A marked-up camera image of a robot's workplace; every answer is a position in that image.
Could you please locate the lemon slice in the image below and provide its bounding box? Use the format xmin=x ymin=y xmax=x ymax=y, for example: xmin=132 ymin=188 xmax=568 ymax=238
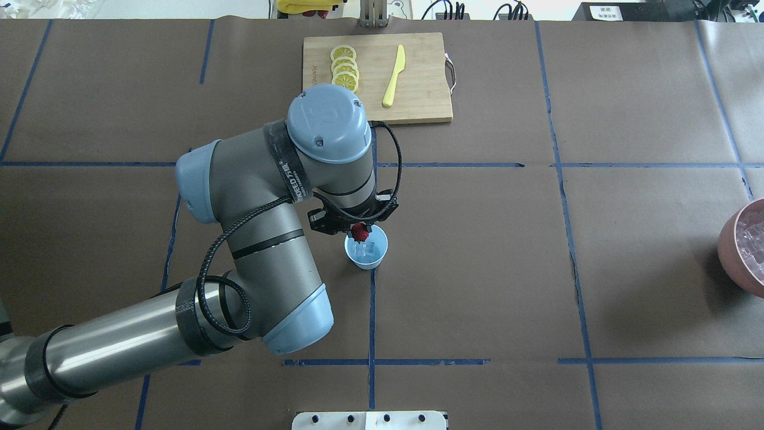
xmin=332 ymin=63 xmax=359 ymax=81
xmin=332 ymin=56 xmax=358 ymax=74
xmin=332 ymin=76 xmax=360 ymax=93
xmin=329 ymin=45 xmax=357 ymax=62

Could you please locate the yellow plastic knife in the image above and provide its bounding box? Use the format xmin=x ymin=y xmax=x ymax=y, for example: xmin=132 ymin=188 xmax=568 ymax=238
xmin=381 ymin=44 xmax=406 ymax=108

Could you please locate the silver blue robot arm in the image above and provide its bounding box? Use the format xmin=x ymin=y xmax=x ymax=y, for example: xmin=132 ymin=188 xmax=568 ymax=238
xmin=2 ymin=84 xmax=398 ymax=429

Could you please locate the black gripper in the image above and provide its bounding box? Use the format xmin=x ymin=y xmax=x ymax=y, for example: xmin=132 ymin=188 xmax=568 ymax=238
xmin=308 ymin=190 xmax=399 ymax=236

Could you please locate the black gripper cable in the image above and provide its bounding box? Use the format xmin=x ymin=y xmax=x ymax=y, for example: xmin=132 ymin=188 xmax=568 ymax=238
xmin=196 ymin=121 xmax=403 ymax=340

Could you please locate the aluminium frame post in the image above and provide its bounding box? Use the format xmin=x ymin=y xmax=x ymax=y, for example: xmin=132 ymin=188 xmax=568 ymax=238
xmin=359 ymin=0 xmax=389 ymax=28

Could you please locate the wooden cutting board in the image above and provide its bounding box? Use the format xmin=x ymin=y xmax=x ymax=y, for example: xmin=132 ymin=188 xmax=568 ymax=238
xmin=302 ymin=32 xmax=454 ymax=124

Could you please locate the pink bowl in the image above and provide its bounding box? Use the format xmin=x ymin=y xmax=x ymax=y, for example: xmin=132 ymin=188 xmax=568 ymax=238
xmin=717 ymin=198 xmax=763 ymax=297

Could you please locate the clear ice cubes pile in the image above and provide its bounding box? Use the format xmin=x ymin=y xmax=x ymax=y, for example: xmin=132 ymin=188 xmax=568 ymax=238
xmin=352 ymin=239 xmax=377 ymax=264

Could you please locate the red strawberry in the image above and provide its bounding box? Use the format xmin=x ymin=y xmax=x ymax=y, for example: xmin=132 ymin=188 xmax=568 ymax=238
xmin=350 ymin=222 xmax=370 ymax=242

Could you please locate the light blue plastic cup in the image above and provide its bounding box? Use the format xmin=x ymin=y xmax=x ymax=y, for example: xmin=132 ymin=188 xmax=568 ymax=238
xmin=344 ymin=223 xmax=389 ymax=270

